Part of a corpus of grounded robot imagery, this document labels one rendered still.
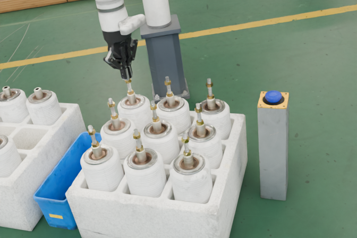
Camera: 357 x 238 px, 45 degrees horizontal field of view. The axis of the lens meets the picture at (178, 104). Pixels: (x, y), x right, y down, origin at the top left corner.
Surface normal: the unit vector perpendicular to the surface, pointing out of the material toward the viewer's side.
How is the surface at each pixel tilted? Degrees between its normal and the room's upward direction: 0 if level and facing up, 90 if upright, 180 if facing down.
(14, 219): 90
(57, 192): 88
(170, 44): 90
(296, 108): 0
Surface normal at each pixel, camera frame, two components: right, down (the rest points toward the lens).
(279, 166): -0.29, 0.55
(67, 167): 0.94, 0.03
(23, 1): 0.11, 0.53
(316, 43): -0.13, -0.83
